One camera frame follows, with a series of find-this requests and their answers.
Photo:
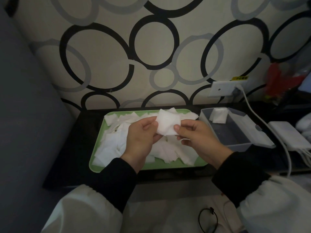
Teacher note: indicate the person's left hand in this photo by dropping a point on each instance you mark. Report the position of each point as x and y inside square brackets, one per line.
[138, 140]

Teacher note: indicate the person's right hand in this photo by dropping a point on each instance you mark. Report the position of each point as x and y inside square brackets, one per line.
[201, 140]

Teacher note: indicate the clear plastic box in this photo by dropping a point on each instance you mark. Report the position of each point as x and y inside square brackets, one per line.
[226, 135]

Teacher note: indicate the pile of white cotton pads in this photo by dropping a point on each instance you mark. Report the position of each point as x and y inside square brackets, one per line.
[109, 148]

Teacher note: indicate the green plastic tray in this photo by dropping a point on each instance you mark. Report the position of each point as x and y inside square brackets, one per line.
[97, 168]

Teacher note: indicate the person's right forearm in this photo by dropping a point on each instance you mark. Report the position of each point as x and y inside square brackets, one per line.
[243, 179]

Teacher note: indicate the person's left forearm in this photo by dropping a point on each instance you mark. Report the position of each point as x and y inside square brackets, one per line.
[107, 186]

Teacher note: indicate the yellow warning sticker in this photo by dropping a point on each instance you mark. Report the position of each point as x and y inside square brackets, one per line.
[239, 78]

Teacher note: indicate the white power bank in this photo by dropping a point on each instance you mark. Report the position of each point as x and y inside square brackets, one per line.
[289, 134]

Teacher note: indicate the red decoration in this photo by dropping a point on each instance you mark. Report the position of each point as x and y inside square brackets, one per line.
[273, 82]

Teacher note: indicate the white neck fan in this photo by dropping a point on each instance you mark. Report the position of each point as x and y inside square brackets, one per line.
[305, 123]

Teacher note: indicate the grey upholstered sofa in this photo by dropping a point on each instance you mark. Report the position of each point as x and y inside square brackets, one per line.
[24, 118]

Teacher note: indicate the blue curtain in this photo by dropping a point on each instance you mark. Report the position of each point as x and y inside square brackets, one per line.
[306, 84]

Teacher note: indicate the white wall socket plate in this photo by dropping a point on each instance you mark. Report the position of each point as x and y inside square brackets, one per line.
[218, 89]

